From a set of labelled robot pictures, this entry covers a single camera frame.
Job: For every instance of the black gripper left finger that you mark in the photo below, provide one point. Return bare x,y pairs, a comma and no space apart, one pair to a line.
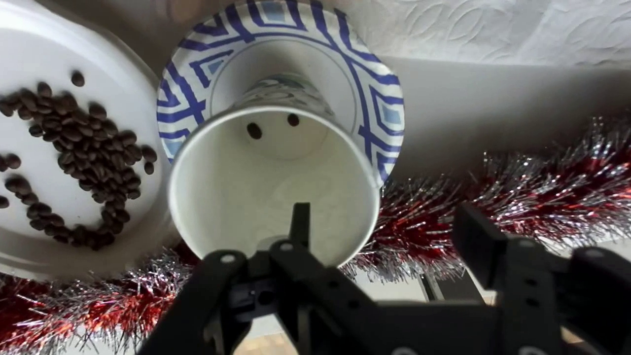
276,302

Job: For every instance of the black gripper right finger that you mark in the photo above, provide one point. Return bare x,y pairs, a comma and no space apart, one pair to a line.
558,302

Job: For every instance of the white paper cup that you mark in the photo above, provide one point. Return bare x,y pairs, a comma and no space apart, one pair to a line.
229,189

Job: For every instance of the blue patterned white paper plate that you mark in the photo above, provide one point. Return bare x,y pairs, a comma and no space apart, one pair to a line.
377,99

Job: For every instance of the plain white plate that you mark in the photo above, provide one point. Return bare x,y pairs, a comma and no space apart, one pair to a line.
40,45

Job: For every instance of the red silver tinsel garland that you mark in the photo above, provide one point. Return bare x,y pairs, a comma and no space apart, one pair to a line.
558,189

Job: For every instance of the single coffee bean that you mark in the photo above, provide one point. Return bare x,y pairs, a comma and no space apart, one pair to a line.
253,130
292,118

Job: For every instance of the pile of coffee beans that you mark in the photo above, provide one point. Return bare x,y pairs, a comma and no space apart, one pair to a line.
91,144

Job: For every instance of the white embossed paper towel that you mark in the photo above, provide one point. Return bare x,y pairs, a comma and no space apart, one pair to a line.
525,26

